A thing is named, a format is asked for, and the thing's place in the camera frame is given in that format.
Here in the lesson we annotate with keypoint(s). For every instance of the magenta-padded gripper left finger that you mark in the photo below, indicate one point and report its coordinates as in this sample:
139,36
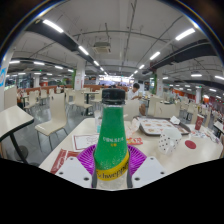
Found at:
73,170

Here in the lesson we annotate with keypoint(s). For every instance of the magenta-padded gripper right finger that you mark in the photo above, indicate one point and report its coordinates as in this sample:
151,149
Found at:
148,170

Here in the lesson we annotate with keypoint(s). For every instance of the green drink bottle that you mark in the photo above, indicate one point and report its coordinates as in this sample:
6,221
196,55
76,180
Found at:
111,140

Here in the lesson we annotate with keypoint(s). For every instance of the white card with red print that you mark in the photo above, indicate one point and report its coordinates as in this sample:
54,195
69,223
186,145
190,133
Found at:
83,141

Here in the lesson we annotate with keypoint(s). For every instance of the white polka-dot mug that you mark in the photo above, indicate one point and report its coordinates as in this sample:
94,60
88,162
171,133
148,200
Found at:
168,141

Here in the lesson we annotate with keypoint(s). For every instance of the brown tray with paper liner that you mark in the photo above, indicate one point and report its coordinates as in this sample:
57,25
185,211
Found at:
155,126

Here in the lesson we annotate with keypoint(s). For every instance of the clear plastic food bag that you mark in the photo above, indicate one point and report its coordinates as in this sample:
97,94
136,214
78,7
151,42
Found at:
132,128

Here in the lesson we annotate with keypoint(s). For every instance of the flat round red coaster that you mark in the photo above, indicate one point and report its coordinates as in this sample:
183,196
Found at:
190,144

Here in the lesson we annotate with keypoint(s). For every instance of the beige chair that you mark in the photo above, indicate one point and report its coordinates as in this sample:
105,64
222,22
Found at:
132,110
166,110
55,116

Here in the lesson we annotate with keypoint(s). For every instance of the crumpled white napkin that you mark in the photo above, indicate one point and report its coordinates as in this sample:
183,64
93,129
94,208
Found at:
175,120

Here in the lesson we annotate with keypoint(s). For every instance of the colourful sticker sheet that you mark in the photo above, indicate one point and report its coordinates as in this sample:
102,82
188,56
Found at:
201,134

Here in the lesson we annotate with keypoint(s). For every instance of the beige chairs group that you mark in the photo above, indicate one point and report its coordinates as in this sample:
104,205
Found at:
80,98

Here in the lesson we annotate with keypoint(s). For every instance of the person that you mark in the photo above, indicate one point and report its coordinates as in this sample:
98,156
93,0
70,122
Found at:
135,93

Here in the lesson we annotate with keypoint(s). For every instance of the beige side table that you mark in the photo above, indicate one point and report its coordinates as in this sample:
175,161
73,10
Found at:
13,120

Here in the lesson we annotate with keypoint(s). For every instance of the ceiling air conditioner unit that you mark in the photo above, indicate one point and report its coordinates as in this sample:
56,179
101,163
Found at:
101,47

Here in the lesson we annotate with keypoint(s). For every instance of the ceiling strip lights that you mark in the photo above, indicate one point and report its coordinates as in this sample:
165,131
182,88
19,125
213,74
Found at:
52,26

